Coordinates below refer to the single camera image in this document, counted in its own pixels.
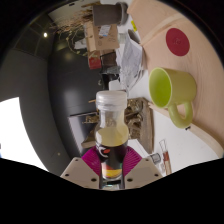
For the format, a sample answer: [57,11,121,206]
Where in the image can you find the clear drink bottle dark label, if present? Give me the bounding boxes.
[94,90,130,181]

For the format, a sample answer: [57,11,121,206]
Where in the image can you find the small yellow tag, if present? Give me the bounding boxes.
[130,20,138,33]

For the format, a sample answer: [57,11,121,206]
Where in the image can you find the black wall screen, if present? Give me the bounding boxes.
[68,111,99,158]

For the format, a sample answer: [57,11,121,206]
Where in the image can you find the packaged wooden paintbrush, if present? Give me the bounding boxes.
[158,139,173,176]

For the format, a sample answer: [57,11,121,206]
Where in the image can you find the large ceiling light panel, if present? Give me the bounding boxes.
[0,97,49,173]

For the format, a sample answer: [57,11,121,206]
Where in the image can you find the lime green mug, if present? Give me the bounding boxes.
[148,67,198,129]

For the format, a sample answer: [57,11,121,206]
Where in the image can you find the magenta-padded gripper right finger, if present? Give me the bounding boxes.
[122,146,163,190]

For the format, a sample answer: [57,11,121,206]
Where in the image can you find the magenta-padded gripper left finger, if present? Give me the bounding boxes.
[59,146,101,190]

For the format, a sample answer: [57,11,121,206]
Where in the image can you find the flat round red coaster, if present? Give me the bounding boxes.
[165,27,191,57]

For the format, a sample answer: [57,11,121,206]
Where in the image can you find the small white-lidded jar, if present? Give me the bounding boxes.
[148,152,163,165]

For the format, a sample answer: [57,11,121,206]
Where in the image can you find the spread newspaper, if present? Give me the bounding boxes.
[115,33,145,89]

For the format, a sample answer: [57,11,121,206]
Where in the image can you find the red box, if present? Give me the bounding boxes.
[87,50,103,70]

